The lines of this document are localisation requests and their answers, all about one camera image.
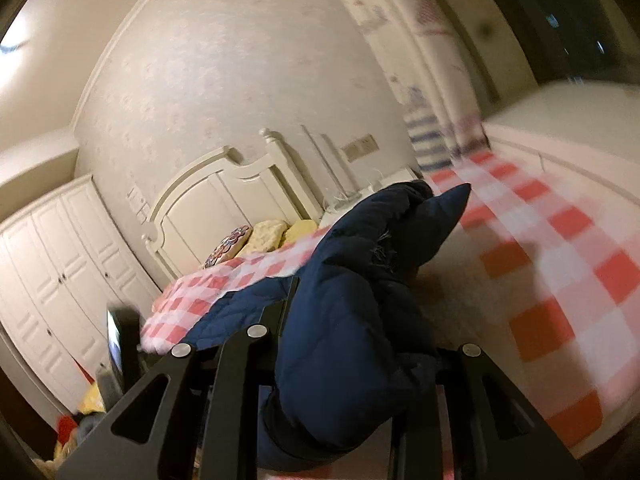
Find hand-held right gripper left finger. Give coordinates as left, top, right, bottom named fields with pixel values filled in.
left=55, top=276, right=301, bottom=480

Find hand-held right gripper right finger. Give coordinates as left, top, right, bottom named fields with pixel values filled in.
left=390, top=342, right=586, bottom=480

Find navy quilted jacket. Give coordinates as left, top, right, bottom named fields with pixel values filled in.
left=187, top=180, right=473, bottom=473

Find pile of plush toys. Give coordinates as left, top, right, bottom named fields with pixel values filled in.
left=30, top=380, right=108, bottom=480

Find pale yellow pillow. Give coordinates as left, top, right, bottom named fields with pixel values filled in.
left=284, top=219, right=319, bottom=247
left=245, top=219, right=290, bottom=253

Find floral patterned pillow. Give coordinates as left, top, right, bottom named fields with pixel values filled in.
left=202, top=225, right=253, bottom=269

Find white panelled wardrobe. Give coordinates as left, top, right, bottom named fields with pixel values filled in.
left=0, top=174, right=163, bottom=411

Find cream wooden headboard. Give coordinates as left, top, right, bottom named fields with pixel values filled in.
left=141, top=128, right=326, bottom=281

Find white nightstand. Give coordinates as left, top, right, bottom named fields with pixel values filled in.
left=322, top=170, right=421, bottom=228

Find red checkered bed sheet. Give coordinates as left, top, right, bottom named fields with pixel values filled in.
left=140, top=152, right=640, bottom=480

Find blue striped hanging cloth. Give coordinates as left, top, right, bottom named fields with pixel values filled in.
left=404, top=87, right=453, bottom=171

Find white bed cover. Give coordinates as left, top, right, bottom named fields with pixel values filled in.
left=482, top=82, right=640, bottom=221

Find cream printed curtain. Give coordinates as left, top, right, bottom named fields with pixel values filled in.
left=325, top=0, right=493, bottom=156

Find dark window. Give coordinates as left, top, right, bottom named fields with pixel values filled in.
left=500, top=0, right=621, bottom=86

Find white wall switches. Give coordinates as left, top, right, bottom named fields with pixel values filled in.
left=127, top=187, right=151, bottom=222

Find brown wall switch plate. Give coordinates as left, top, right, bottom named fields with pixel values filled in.
left=340, top=133, right=378, bottom=162

